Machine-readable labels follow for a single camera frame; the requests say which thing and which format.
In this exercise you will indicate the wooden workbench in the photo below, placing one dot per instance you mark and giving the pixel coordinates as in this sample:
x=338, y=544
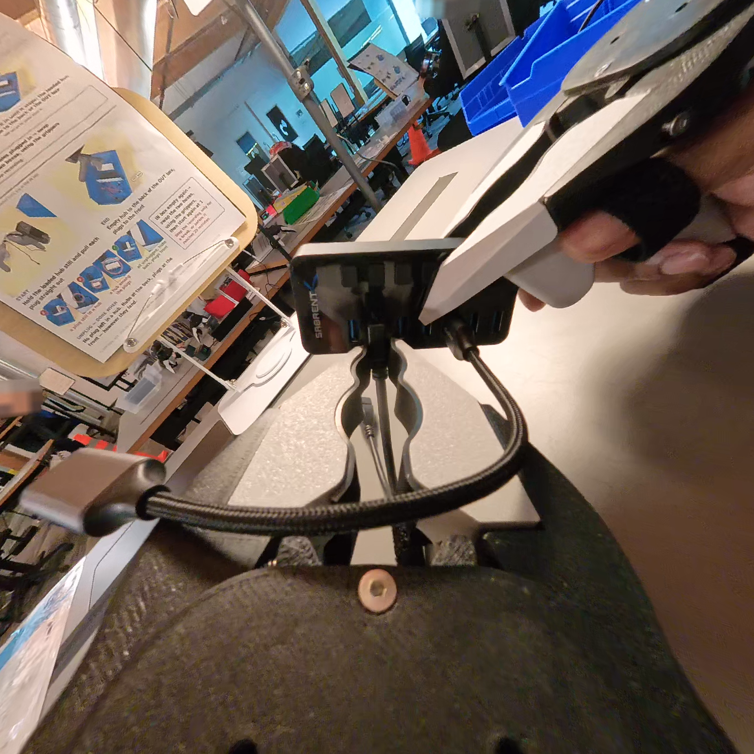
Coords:
x=194, y=377
x=347, y=176

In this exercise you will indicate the person's right hand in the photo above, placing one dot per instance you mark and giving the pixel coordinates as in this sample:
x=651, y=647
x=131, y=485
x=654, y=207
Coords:
x=677, y=268

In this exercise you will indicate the red plastic bin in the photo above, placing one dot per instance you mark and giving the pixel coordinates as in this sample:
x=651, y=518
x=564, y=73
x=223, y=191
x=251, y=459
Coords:
x=221, y=306

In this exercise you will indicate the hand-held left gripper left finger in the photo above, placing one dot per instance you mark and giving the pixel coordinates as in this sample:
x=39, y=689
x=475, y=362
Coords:
x=294, y=436

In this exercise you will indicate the glossy black usb hub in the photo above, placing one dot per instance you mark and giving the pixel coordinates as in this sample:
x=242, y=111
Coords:
x=330, y=265

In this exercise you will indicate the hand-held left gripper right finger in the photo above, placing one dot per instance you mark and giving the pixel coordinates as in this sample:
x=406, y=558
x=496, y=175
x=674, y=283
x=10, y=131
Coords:
x=453, y=442

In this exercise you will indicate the printed paper sheet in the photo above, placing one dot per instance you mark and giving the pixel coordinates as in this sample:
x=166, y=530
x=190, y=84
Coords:
x=29, y=648

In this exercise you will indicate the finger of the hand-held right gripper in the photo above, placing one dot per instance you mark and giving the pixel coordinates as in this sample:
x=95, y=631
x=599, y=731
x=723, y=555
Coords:
x=489, y=265
x=589, y=147

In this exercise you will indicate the beige wooden board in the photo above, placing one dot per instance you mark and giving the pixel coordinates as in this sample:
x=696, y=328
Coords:
x=194, y=156

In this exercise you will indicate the orange traffic cone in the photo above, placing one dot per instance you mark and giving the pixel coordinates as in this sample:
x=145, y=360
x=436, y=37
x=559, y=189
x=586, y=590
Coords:
x=419, y=147

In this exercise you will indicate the illustrated instruction sheet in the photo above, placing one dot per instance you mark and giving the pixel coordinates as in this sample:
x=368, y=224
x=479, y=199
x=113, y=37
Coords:
x=118, y=176

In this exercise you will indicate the metal pole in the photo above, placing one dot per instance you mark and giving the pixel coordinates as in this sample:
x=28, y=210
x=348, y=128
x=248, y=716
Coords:
x=306, y=76

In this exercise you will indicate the small clear plastic box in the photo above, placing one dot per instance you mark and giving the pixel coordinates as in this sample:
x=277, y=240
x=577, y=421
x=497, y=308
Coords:
x=141, y=389

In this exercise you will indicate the green plastic bin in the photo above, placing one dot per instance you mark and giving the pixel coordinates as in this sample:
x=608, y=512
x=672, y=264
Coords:
x=300, y=200

